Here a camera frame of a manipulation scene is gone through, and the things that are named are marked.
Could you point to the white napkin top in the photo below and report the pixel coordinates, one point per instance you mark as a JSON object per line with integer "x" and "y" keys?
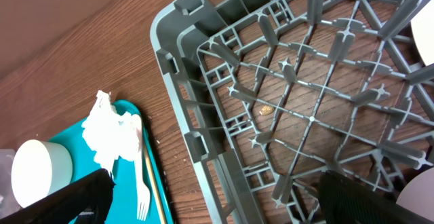
{"x": 110, "y": 134}

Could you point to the large white plate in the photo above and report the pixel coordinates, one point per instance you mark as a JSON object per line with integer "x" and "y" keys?
{"x": 422, "y": 30}

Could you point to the wooden chopstick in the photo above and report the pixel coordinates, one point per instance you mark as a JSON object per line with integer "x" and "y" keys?
{"x": 153, "y": 183}

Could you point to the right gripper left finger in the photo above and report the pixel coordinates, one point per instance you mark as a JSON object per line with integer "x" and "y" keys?
{"x": 87, "y": 200}

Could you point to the grey dishwasher rack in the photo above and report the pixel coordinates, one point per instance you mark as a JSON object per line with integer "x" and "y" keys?
{"x": 349, "y": 90}

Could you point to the white bowl with peanuts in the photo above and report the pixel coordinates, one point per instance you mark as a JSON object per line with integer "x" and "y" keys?
{"x": 39, "y": 169}

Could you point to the stray peanut in rack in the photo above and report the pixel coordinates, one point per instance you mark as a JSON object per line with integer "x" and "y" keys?
{"x": 266, "y": 110}

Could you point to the pink bowl with food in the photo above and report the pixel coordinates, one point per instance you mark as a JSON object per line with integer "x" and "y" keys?
{"x": 417, "y": 195}

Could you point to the teal serving tray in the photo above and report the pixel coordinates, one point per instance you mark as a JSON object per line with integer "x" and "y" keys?
{"x": 124, "y": 206}

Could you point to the white plastic fork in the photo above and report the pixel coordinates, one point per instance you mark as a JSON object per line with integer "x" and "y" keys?
{"x": 142, "y": 191}

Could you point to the clear plastic bin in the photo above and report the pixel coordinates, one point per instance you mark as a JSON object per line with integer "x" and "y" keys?
{"x": 9, "y": 205}

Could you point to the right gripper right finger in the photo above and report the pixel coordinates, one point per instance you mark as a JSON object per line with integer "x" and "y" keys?
{"x": 344, "y": 201}

